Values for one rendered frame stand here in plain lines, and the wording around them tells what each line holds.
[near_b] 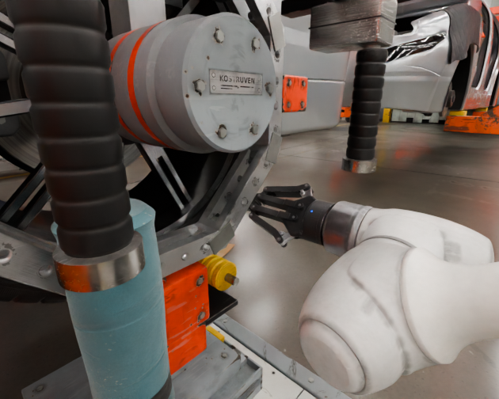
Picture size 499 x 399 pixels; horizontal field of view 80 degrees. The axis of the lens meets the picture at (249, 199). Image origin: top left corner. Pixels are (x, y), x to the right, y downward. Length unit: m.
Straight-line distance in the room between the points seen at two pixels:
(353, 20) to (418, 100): 2.47
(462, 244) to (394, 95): 2.41
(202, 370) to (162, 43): 0.71
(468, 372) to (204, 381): 0.87
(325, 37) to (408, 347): 0.35
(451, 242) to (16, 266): 0.49
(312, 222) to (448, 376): 0.89
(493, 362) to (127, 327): 1.26
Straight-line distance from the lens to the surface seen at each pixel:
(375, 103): 0.41
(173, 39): 0.31
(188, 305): 0.53
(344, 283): 0.30
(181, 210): 0.60
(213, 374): 0.82
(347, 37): 0.42
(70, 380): 0.90
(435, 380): 1.25
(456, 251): 0.43
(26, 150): 0.63
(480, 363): 1.38
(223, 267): 0.58
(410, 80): 2.80
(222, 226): 0.53
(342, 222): 0.47
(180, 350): 0.58
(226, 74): 0.30
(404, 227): 0.43
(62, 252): 0.18
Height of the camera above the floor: 0.84
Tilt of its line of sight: 18 degrees down
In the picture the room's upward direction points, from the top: straight up
